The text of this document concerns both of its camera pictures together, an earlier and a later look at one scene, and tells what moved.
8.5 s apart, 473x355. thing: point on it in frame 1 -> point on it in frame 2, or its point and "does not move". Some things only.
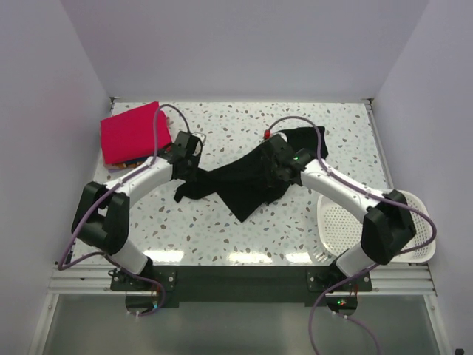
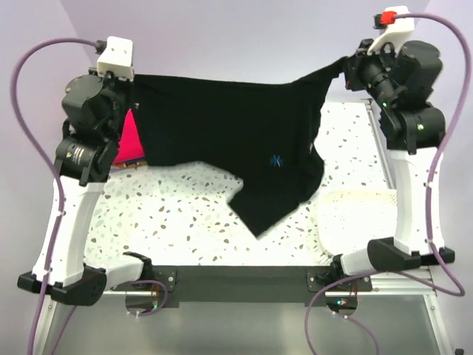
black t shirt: x=247 y=182 -> x=264 y=134
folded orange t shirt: x=123 y=165 does not move
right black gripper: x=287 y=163 -> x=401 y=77
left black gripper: x=195 y=157 -> x=126 y=84
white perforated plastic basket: x=340 y=228 does not move
